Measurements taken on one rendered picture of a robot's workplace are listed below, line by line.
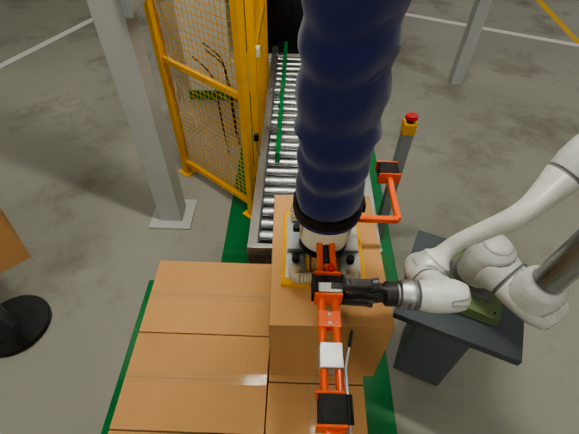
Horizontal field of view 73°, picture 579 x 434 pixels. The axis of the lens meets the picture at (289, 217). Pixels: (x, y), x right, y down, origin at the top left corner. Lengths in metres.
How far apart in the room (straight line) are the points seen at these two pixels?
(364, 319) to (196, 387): 0.81
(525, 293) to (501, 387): 1.11
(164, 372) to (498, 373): 1.81
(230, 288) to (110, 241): 1.33
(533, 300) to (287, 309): 0.84
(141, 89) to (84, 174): 1.50
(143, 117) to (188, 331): 1.25
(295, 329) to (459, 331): 0.75
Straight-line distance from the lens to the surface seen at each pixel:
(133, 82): 2.37
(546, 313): 1.65
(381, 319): 1.34
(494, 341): 1.83
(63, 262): 3.11
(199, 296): 1.99
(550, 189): 1.25
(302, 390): 1.77
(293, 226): 1.47
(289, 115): 3.05
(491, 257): 1.63
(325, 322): 1.14
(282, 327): 1.30
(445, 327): 1.77
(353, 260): 1.39
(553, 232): 3.54
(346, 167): 1.06
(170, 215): 3.02
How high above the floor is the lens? 2.22
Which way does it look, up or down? 48 degrees down
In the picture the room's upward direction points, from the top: 1 degrees clockwise
